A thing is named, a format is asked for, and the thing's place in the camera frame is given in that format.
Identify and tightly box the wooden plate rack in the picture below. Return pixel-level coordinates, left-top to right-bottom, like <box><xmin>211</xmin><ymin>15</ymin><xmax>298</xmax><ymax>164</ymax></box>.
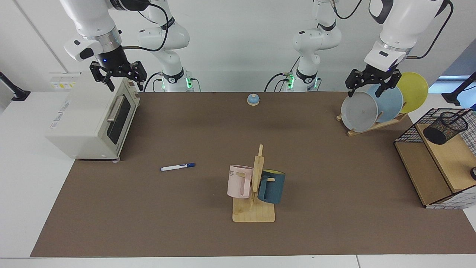
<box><xmin>336</xmin><ymin>112</ymin><xmax>409</xmax><ymax>137</ymax></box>

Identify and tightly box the white wall socket box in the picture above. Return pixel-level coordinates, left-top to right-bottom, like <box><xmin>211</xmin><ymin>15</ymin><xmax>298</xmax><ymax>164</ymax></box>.
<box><xmin>49</xmin><ymin>71</ymin><xmax>82</xmax><ymax>90</ymax></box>

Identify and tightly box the white marker with blue cap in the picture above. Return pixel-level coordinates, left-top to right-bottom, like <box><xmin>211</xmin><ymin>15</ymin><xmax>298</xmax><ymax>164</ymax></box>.
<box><xmin>161</xmin><ymin>162</ymin><xmax>196</xmax><ymax>172</ymax></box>

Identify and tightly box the brown table cloth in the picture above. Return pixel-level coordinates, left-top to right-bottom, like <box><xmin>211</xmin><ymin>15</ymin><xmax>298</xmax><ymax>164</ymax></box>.
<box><xmin>30</xmin><ymin>92</ymin><xmax>476</xmax><ymax>258</ymax></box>

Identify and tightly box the pale toaster oven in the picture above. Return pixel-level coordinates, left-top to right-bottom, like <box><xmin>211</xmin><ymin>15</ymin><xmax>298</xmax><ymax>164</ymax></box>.
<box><xmin>45</xmin><ymin>71</ymin><xmax>141</xmax><ymax>162</ymax></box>

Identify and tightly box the yellow plate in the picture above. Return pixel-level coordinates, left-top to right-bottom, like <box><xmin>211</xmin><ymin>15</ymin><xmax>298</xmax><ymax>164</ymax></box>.
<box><xmin>394</xmin><ymin>72</ymin><xmax>429</xmax><ymax>114</ymax></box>

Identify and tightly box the black arm base cable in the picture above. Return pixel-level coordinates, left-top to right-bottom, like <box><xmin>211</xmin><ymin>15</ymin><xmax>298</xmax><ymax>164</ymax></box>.
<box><xmin>265</xmin><ymin>73</ymin><xmax>294</xmax><ymax>93</ymax></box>
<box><xmin>143</xmin><ymin>73</ymin><xmax>164</xmax><ymax>93</ymax></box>

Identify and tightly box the grey plate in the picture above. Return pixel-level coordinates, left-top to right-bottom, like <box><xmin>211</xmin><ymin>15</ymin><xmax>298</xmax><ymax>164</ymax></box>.
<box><xmin>341</xmin><ymin>92</ymin><xmax>379</xmax><ymax>133</ymax></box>

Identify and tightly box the pink cup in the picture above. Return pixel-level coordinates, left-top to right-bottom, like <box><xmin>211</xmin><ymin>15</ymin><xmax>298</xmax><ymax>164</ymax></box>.
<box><xmin>227</xmin><ymin>165</ymin><xmax>254</xmax><ymax>199</ymax></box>

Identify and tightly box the black clamp stand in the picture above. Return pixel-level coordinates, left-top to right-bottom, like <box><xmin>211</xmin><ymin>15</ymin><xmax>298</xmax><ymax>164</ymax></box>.
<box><xmin>442</xmin><ymin>71</ymin><xmax>476</xmax><ymax>106</ymax></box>
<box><xmin>0</xmin><ymin>71</ymin><xmax>31</xmax><ymax>102</ymax></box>

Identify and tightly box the black mesh pen holder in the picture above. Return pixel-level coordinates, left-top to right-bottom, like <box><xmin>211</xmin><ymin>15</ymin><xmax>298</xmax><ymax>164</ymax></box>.
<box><xmin>423</xmin><ymin>111</ymin><xmax>469</xmax><ymax>145</ymax></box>

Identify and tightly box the light blue plate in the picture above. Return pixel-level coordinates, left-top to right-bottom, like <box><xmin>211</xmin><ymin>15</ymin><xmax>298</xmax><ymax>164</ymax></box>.
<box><xmin>366</xmin><ymin>83</ymin><xmax>404</xmax><ymax>123</ymax></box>

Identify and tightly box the dark teal cup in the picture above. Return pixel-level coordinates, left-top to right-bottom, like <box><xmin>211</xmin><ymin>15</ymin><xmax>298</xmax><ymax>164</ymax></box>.
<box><xmin>257</xmin><ymin>169</ymin><xmax>286</xmax><ymax>204</ymax></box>

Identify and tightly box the wire basket with wooden floor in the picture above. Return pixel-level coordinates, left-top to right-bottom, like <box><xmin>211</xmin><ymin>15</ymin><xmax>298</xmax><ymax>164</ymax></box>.
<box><xmin>394</xmin><ymin>108</ymin><xmax>476</xmax><ymax>210</ymax></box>

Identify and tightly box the wooden cup stand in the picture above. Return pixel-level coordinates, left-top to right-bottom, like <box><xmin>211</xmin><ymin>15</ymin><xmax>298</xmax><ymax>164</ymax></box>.
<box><xmin>232</xmin><ymin>144</ymin><xmax>276</xmax><ymax>223</ymax></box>

